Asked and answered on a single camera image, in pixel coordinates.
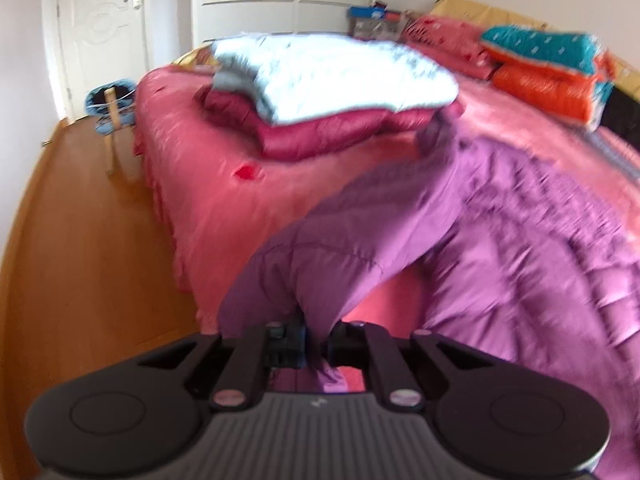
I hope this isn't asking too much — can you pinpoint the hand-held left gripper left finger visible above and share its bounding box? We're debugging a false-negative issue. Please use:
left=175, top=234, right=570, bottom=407
left=135, top=321, right=307, bottom=411

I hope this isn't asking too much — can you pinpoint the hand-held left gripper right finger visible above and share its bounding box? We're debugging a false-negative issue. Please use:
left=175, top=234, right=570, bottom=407
left=325, top=321, right=506, bottom=411

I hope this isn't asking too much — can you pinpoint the purple down jacket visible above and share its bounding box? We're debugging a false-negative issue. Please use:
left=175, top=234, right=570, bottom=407
left=217, top=110, right=640, bottom=480

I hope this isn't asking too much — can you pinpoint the bed with pink bedspread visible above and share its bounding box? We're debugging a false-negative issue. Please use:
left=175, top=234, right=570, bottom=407
left=132, top=42, right=640, bottom=396

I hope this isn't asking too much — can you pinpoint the folded dark red garment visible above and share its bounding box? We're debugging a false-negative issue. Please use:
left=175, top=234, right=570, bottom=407
left=202, top=85, right=466, bottom=162

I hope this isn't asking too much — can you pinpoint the folded light blue garment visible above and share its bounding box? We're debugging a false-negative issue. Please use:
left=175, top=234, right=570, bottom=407
left=210, top=35, right=461, bottom=126

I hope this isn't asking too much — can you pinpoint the wooden stool with blue cushion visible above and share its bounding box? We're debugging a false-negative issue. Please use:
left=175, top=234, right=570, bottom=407
left=84, top=78, right=138, bottom=177

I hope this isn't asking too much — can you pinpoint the pink patterned pillow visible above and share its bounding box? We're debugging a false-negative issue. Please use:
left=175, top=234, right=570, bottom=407
left=402, top=15, right=501, bottom=81

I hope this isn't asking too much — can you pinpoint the folded teal orange quilt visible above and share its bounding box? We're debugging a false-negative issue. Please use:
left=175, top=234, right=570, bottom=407
left=480, top=25, right=618, bottom=132

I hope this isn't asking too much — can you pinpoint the dark cloth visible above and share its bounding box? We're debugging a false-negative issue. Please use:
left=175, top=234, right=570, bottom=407
left=604, top=87, right=640, bottom=137

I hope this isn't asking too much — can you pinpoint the white sliding-door wardrobe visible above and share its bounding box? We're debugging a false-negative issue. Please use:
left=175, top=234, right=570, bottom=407
left=190, top=0, right=378, bottom=50

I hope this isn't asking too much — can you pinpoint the white room door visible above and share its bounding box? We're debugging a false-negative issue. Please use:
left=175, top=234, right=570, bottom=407
left=42, top=0, right=151, bottom=122

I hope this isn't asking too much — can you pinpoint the yellow headboard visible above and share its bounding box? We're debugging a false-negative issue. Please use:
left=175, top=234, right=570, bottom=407
left=430, top=0, right=640, bottom=93

